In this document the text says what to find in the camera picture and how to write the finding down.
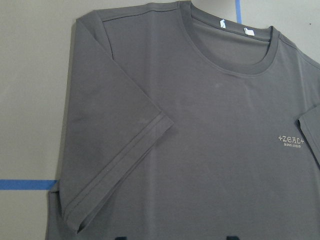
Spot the dark brown t-shirt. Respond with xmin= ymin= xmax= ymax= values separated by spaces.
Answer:
xmin=47 ymin=1 xmax=320 ymax=240

